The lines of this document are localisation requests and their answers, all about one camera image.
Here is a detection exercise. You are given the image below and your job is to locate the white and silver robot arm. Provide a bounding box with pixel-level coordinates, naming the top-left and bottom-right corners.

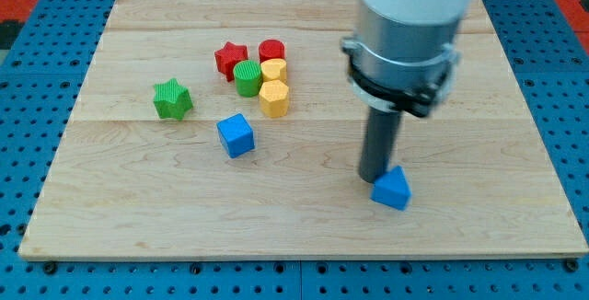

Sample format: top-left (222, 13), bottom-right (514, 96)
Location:
top-left (341, 0), bottom-right (470, 117)

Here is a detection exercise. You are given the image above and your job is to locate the yellow hexagon block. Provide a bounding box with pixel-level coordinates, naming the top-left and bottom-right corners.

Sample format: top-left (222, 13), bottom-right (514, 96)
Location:
top-left (259, 80), bottom-right (289, 118)

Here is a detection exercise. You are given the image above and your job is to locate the blue cube block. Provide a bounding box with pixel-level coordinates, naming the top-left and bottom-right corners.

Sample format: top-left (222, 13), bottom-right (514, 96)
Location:
top-left (216, 113), bottom-right (255, 158)

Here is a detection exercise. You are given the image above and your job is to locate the yellow heart block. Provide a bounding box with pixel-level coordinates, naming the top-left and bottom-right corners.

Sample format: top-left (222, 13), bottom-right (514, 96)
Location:
top-left (260, 58), bottom-right (287, 84)

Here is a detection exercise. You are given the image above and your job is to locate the green cylinder block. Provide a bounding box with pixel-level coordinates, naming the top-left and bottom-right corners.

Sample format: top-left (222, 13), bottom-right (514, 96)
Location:
top-left (233, 60), bottom-right (262, 98)

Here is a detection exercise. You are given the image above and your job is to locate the light wooden board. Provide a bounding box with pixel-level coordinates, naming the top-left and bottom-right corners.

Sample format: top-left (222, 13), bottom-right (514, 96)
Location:
top-left (18, 0), bottom-right (588, 262)

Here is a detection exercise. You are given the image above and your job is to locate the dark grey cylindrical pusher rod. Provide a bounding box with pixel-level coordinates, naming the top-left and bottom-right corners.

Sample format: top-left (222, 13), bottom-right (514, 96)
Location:
top-left (358, 108), bottom-right (401, 183)

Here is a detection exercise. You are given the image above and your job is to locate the red cylinder block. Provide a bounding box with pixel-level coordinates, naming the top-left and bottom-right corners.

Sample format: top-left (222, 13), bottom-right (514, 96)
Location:
top-left (258, 39), bottom-right (285, 63)

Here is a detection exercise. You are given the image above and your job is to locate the red star block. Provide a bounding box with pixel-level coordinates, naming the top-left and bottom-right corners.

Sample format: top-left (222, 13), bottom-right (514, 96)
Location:
top-left (214, 41), bottom-right (248, 82)

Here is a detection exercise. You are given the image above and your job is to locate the blue triangular block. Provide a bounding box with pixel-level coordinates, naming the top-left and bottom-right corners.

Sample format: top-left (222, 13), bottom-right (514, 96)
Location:
top-left (371, 166), bottom-right (412, 211)

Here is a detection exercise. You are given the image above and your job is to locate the green star block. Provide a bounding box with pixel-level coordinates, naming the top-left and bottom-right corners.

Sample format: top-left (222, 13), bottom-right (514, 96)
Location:
top-left (153, 78), bottom-right (193, 121)

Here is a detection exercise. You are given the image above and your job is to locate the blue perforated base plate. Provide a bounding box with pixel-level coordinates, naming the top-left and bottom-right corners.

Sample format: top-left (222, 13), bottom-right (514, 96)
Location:
top-left (1, 0), bottom-right (588, 299)

